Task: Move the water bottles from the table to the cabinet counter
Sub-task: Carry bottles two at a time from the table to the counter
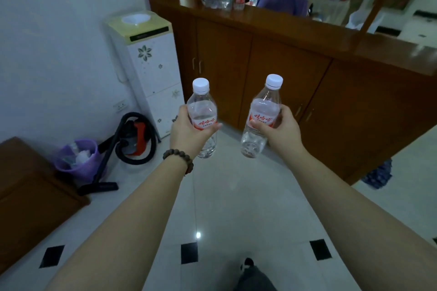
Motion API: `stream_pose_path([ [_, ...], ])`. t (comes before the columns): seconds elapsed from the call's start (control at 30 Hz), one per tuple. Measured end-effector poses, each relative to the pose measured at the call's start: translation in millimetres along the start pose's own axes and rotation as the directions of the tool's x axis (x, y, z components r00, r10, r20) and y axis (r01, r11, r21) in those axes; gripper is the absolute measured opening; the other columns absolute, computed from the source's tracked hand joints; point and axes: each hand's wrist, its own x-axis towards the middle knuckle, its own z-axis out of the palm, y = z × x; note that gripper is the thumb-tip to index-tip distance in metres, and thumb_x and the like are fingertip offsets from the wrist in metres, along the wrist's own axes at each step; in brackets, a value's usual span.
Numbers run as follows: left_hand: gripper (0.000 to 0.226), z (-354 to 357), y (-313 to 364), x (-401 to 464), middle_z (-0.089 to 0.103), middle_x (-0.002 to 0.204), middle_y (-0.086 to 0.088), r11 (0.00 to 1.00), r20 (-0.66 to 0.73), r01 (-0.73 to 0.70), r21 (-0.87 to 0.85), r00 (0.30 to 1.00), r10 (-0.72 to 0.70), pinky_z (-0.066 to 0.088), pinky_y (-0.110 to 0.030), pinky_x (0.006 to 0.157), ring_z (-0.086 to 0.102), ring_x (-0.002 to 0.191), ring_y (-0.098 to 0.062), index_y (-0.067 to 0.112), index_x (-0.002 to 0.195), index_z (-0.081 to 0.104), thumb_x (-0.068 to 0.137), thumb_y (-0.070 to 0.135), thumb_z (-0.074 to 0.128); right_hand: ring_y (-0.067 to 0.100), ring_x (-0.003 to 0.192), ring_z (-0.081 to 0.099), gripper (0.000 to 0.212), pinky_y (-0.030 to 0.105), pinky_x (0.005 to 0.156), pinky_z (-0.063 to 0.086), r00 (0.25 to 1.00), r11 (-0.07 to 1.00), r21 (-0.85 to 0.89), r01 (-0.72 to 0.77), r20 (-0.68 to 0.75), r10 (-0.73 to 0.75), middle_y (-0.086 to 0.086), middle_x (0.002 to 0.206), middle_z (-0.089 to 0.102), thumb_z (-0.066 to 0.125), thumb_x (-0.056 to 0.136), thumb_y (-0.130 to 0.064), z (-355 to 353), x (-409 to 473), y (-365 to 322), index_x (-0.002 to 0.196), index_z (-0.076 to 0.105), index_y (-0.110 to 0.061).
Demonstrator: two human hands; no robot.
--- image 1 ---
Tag person's right hand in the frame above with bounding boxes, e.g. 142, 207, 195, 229
250, 105, 305, 157

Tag person's left hand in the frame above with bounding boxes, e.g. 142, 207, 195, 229
169, 105, 223, 160

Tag clear bottle orange label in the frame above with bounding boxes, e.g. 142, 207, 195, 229
240, 74, 284, 159
186, 77, 218, 159

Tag brown wooden cabinet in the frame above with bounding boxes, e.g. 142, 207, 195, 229
141, 0, 437, 186

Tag person's right forearm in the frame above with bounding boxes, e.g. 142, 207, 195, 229
278, 145, 437, 291

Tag person's left forearm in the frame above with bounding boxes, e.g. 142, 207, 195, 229
46, 157, 192, 291

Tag white and green water dispenser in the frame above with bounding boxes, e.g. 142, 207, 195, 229
105, 10, 185, 140

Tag blue patterned cloth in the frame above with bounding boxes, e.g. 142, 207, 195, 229
361, 159, 393, 190

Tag purple waste bin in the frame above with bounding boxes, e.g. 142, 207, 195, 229
53, 139, 103, 182

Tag bin with white plastic bag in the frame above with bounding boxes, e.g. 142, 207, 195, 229
345, 7, 386, 34

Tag dark blue jeans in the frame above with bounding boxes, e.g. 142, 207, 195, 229
234, 265, 277, 291

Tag low brown wooden chest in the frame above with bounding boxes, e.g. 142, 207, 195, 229
0, 136, 91, 274

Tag brown wooden bead bracelet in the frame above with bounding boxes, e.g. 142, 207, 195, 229
162, 148, 194, 176

